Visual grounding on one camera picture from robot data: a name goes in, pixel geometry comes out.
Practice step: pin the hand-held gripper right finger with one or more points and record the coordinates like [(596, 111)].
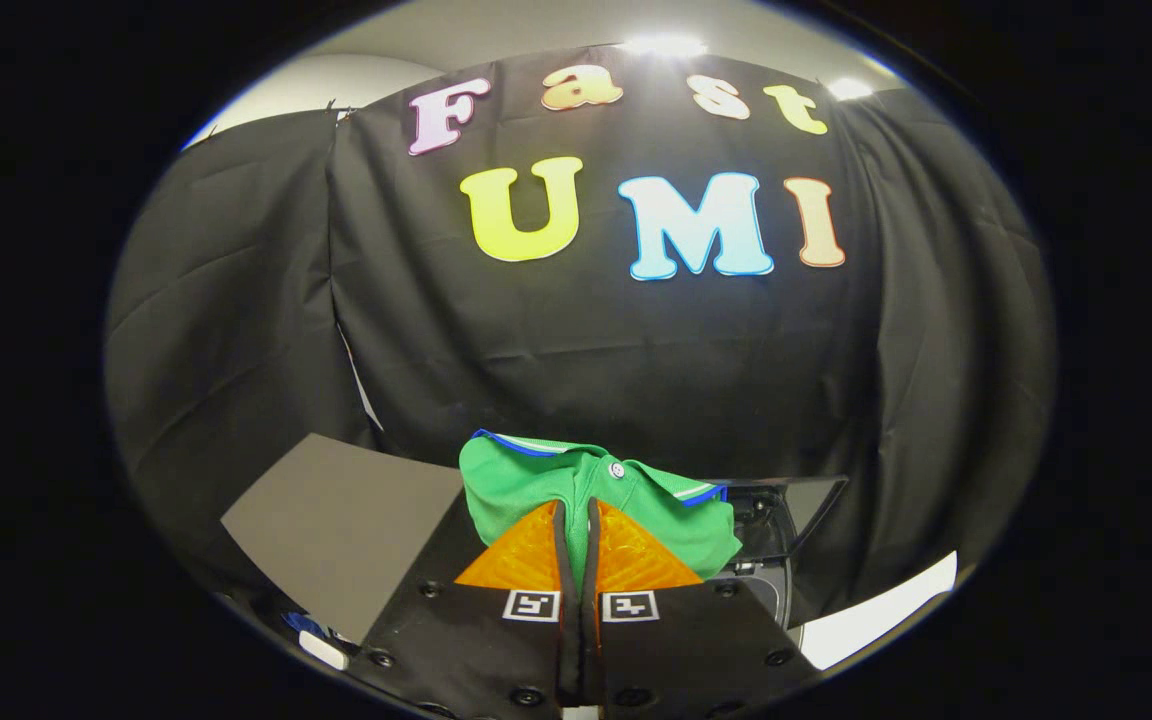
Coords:
[(676, 650)]

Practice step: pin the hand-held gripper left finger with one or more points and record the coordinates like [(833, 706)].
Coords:
[(496, 650)]

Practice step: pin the dark grey washing machine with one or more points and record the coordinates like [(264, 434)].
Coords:
[(766, 595)]

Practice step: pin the green polo shirt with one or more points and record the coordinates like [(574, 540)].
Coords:
[(516, 485)]

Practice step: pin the small white blue object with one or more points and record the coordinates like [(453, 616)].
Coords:
[(321, 645)]

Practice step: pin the white flat board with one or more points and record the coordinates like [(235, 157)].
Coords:
[(876, 615)]

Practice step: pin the grey cabinet with black top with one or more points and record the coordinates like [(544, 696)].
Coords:
[(336, 520)]

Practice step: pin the black backdrop cloth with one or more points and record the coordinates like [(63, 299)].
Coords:
[(586, 350)]

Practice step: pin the small ceiling light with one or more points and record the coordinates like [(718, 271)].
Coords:
[(849, 89)]

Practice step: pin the round ceiling light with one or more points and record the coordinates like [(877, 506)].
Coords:
[(664, 45)]

